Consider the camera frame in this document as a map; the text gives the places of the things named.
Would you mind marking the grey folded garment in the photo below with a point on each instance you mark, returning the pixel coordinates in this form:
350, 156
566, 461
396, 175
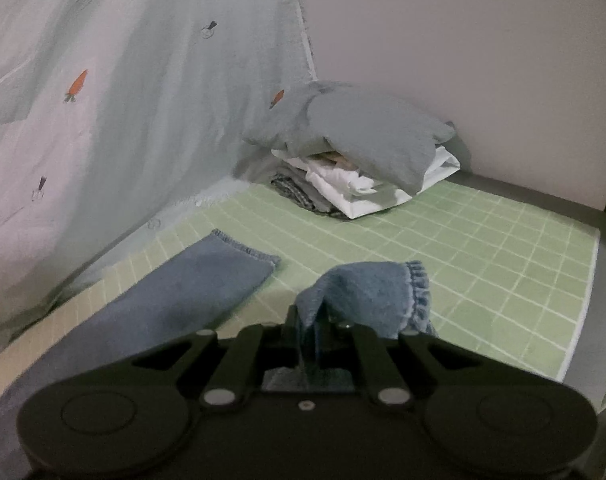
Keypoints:
385, 136

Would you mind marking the blue denim jeans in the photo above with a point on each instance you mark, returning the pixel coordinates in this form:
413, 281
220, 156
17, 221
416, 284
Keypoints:
198, 289

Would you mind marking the dark patterned folded garment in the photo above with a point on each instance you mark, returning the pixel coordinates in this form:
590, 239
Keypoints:
304, 195

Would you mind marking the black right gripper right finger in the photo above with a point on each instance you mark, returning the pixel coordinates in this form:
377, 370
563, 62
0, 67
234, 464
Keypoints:
334, 342

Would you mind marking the green grid cutting mat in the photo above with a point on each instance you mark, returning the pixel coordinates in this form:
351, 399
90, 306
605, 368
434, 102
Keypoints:
508, 280

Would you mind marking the light carrot print sheet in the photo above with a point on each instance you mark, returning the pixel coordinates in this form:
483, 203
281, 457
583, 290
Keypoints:
114, 110

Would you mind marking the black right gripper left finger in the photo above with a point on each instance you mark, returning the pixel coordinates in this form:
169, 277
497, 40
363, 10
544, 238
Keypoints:
255, 350

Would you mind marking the white folded garment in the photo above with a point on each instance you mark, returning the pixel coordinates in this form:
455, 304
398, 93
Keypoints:
350, 189

